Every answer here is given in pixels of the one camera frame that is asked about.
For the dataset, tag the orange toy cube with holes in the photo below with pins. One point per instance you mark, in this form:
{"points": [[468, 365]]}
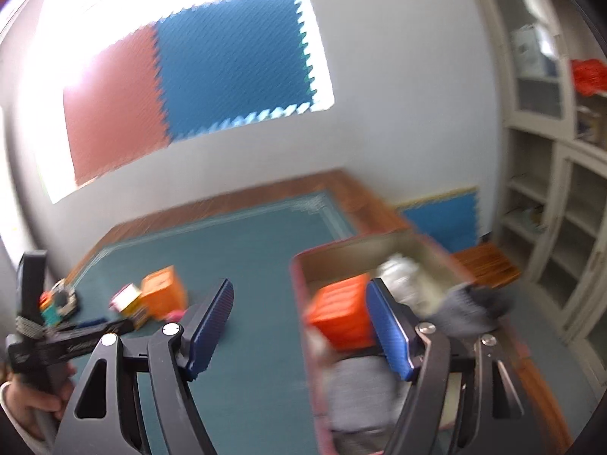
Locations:
{"points": [[161, 294]]}

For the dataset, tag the cream glass-door cabinet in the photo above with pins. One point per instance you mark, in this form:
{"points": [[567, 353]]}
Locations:
{"points": [[545, 161]]}

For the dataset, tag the white plastic bag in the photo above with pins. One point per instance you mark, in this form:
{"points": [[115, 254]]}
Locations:
{"points": [[400, 275]]}

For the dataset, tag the colourful toy car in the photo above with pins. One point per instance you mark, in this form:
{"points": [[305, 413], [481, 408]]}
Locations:
{"points": [[59, 301]]}

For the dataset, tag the person's left forearm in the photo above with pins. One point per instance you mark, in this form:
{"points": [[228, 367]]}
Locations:
{"points": [[14, 436]]}

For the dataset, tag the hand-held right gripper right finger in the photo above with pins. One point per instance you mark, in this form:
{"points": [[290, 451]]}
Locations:
{"points": [[391, 331]]}

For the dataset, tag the small blue foam mat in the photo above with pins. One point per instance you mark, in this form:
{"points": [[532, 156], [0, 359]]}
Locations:
{"points": [[441, 222]]}

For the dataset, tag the pink plastic toy piece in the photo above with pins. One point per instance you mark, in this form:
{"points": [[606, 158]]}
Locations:
{"points": [[175, 315]]}

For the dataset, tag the red bag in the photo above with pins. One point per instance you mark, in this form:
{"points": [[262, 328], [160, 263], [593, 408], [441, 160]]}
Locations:
{"points": [[588, 76]]}

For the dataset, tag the wooden bench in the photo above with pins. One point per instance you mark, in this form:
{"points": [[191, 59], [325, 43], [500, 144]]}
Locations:
{"points": [[488, 263]]}

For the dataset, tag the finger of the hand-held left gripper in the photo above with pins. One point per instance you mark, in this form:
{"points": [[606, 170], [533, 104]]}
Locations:
{"points": [[118, 328], [92, 322]]}

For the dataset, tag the red foam wall mat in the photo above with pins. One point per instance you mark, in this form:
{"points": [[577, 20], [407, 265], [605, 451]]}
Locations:
{"points": [[114, 113]]}

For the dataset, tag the large grey ribbed sock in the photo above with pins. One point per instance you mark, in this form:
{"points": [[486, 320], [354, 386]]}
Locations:
{"points": [[360, 388]]}

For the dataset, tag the small yellow white box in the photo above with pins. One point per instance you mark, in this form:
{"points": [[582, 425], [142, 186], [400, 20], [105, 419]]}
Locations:
{"points": [[128, 301]]}

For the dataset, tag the green desk mat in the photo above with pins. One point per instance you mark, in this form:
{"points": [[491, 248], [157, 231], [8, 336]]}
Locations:
{"points": [[246, 256]]}

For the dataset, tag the pink metal tin box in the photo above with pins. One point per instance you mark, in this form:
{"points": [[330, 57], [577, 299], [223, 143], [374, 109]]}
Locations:
{"points": [[310, 417]]}

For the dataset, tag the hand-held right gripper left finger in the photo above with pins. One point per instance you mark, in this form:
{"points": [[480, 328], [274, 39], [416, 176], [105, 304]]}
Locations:
{"points": [[211, 327]]}

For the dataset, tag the large blue foam wall mat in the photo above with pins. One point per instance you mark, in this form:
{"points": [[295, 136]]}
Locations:
{"points": [[237, 66]]}

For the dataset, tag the grey and dark sock bundle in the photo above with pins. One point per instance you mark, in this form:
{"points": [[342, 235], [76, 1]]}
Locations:
{"points": [[455, 308]]}

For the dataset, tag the orange studded toy cube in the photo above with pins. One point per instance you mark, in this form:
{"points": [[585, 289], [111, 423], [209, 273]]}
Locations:
{"points": [[341, 313]]}

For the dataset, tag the person's left hand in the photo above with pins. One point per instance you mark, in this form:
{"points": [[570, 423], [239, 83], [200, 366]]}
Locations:
{"points": [[42, 405]]}

